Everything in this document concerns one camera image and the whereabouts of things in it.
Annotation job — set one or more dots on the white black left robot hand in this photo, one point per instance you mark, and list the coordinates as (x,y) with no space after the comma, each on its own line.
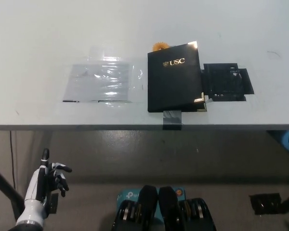
(33,190)

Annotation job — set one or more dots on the grey tape strip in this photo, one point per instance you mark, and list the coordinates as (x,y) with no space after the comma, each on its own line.
(172,120)

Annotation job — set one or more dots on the small black floor tape patch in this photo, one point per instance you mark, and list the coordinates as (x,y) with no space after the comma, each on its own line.
(54,203)

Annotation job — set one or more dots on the black table leg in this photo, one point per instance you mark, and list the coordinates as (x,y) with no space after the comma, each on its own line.
(4,187)

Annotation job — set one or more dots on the large black floor tape patch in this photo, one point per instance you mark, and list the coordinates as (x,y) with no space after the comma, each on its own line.
(266,204)

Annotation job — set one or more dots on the teal tp-link box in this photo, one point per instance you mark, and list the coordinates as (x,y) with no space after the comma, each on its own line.
(126,195)

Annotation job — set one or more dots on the clear plastic sheet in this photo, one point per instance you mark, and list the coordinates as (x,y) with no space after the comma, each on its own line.
(98,79)

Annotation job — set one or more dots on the black USC diary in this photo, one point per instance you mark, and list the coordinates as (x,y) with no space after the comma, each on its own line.
(171,81)

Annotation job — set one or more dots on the black plastic fixture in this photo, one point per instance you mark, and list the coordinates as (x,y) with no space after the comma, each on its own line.
(221,81)

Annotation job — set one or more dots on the black left robot body block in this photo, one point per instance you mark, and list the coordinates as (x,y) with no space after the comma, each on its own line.
(137,211)

